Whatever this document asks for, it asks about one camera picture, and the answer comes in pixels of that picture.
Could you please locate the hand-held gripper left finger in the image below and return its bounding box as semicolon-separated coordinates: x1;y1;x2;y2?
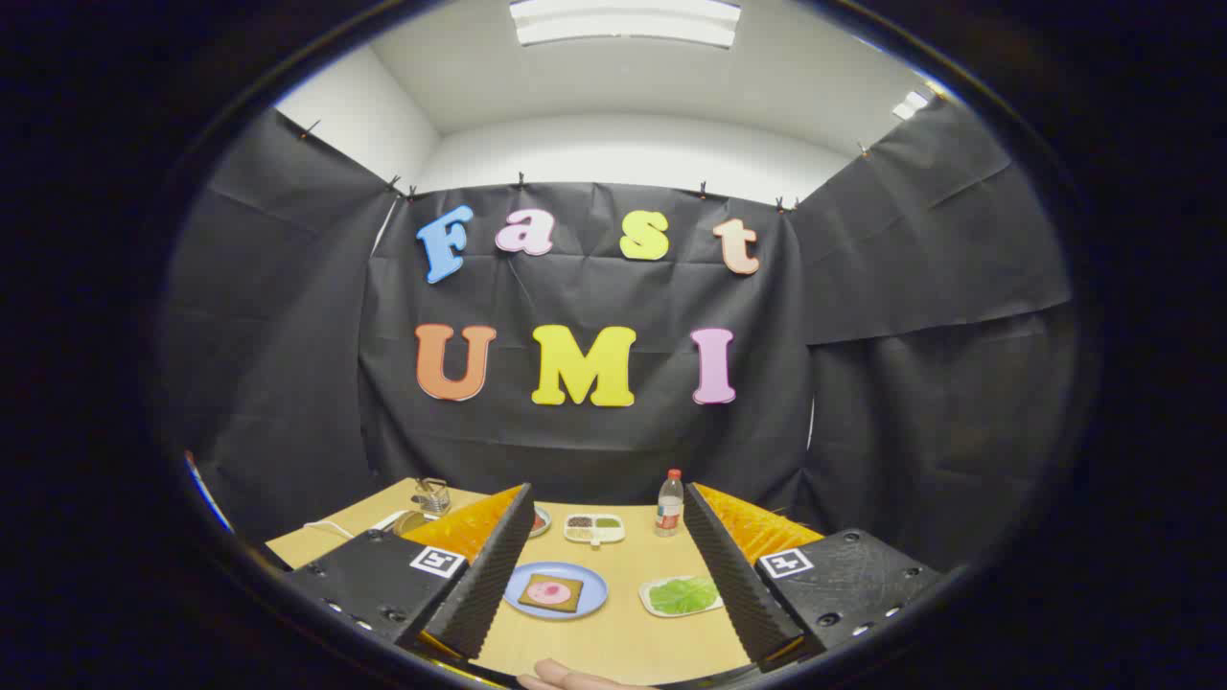
283;482;536;662

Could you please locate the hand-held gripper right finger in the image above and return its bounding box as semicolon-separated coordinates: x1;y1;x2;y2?
683;482;945;672

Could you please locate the green lettuce leaf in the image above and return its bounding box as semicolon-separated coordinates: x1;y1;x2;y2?
649;578;720;615

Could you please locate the brown toast slice with ham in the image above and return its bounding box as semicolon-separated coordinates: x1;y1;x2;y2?
518;573;584;614

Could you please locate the white square plate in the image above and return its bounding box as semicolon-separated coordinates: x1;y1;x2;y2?
638;575;725;618

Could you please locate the clear water bottle red cap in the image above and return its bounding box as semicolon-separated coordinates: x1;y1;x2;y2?
656;469;684;538

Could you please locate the blue round plate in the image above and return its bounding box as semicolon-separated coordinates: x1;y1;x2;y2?
503;561;609;621

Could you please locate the white sectioned spice dish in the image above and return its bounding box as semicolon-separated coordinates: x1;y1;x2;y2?
564;514;626;547

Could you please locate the black backdrop cloth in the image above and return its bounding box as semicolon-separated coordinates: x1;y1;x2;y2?
158;96;1079;576

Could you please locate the large ceiling light panel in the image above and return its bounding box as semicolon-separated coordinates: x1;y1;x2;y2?
508;0;742;49

